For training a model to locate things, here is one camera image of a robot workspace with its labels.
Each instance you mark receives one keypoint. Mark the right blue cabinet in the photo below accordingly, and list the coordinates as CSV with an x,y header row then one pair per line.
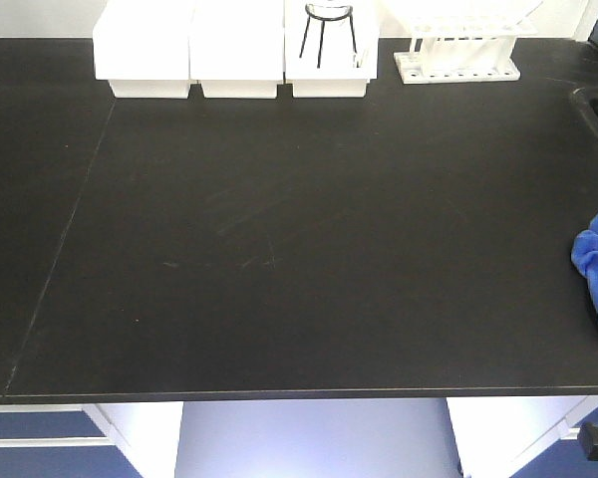
x,y
497,436

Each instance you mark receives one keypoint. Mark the blue cabinet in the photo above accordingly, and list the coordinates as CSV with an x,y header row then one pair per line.
x,y
497,436
90,440

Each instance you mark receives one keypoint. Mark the white test tube rack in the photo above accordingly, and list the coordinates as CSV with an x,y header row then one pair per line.
x,y
464,42

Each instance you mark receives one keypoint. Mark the right white storage bin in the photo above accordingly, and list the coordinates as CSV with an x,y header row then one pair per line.
x,y
340,76

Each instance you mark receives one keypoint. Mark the white storage bin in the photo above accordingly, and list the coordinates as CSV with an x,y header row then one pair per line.
x,y
141,48
340,76
236,48

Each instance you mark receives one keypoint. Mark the left blue cabinet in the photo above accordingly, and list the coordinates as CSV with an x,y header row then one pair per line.
x,y
90,440

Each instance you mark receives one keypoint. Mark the middle white storage bin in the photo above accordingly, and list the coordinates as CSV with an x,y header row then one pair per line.
x,y
236,48

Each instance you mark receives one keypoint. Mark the left white storage bin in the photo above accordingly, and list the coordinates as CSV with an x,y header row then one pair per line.
x,y
141,48

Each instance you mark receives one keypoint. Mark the black wire tripod stand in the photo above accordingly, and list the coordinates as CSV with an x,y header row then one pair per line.
x,y
324,13

